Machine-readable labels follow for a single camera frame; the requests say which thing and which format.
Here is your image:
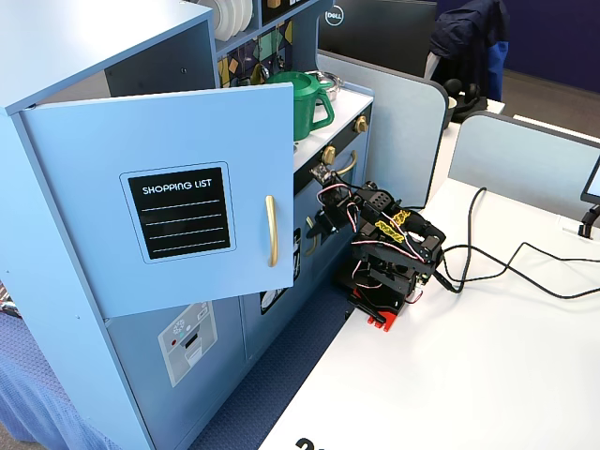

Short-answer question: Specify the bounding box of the blue dishwasher door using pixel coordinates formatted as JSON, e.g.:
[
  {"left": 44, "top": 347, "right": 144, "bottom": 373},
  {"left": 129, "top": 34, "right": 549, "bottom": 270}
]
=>
[{"left": 241, "top": 196, "right": 338, "bottom": 363}]

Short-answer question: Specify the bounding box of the grey office partition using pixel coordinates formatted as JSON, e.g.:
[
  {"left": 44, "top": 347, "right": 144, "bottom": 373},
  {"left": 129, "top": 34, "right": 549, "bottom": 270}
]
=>
[
  {"left": 316, "top": 49, "right": 449, "bottom": 210},
  {"left": 447, "top": 111, "right": 600, "bottom": 233}
]

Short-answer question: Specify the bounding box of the red arm base clamp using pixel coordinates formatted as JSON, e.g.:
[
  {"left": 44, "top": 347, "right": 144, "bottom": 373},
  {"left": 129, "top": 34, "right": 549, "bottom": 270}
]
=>
[{"left": 346, "top": 285, "right": 400, "bottom": 335}]

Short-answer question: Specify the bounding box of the black rounded desk object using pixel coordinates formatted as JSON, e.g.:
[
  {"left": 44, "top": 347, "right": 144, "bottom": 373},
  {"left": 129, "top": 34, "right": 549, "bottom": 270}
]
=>
[{"left": 442, "top": 78, "right": 490, "bottom": 124}]

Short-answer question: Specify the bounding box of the green plastic pitcher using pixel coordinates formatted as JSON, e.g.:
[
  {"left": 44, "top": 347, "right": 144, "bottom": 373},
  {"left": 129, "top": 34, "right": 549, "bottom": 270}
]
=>
[{"left": 266, "top": 69, "right": 337, "bottom": 143}]

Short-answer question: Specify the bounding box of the navy jacket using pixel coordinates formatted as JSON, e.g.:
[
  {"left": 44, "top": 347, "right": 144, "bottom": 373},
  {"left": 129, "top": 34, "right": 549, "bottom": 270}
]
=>
[{"left": 428, "top": 0, "right": 512, "bottom": 103}]

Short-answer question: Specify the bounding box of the small wrist camera board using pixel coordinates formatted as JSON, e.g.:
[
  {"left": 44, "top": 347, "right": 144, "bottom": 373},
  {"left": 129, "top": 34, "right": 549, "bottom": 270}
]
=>
[{"left": 310, "top": 163, "right": 337, "bottom": 186}]

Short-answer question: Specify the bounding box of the white toy plate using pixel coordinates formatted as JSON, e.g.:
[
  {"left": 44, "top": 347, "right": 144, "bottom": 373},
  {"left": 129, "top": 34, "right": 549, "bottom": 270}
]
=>
[
  {"left": 213, "top": 0, "right": 235, "bottom": 41},
  {"left": 225, "top": 0, "right": 248, "bottom": 38},
  {"left": 237, "top": 0, "right": 257, "bottom": 33}
]

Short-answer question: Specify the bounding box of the monitor with black stand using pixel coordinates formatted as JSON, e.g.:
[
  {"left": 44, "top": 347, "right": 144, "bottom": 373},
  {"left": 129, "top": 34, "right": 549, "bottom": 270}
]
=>
[{"left": 577, "top": 152, "right": 600, "bottom": 238}]

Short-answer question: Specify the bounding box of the blue door with ice dispenser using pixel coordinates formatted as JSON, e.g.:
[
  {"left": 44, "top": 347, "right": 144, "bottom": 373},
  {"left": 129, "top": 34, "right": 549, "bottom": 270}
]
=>
[{"left": 105, "top": 292, "right": 248, "bottom": 449}]

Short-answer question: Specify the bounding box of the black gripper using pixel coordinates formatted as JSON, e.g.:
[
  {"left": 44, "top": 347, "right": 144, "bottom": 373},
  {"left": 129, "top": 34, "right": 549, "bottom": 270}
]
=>
[{"left": 306, "top": 184, "right": 361, "bottom": 239}]

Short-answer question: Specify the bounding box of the steel pot with lid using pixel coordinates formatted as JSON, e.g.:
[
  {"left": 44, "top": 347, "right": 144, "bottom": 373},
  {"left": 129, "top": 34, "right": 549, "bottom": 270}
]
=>
[{"left": 307, "top": 69, "right": 346, "bottom": 102}]

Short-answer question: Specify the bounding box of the black cable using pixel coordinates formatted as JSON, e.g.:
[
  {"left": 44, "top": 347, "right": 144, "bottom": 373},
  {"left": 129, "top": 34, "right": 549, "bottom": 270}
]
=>
[
  {"left": 442, "top": 243, "right": 600, "bottom": 300},
  {"left": 455, "top": 240, "right": 600, "bottom": 283},
  {"left": 433, "top": 186, "right": 489, "bottom": 294}
]

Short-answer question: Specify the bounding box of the blue toy kitchen body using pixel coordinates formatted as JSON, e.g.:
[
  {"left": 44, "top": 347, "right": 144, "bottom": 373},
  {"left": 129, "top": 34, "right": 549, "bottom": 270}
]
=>
[{"left": 0, "top": 0, "right": 376, "bottom": 450}]

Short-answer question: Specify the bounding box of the black Dell monitor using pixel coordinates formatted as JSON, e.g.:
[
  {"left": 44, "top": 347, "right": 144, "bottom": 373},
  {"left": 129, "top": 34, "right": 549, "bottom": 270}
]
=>
[{"left": 317, "top": 0, "right": 439, "bottom": 80}]

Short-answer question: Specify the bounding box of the blue door with shopping list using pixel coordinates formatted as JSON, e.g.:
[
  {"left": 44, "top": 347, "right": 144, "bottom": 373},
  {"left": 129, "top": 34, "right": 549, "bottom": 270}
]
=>
[{"left": 19, "top": 82, "right": 296, "bottom": 320}]

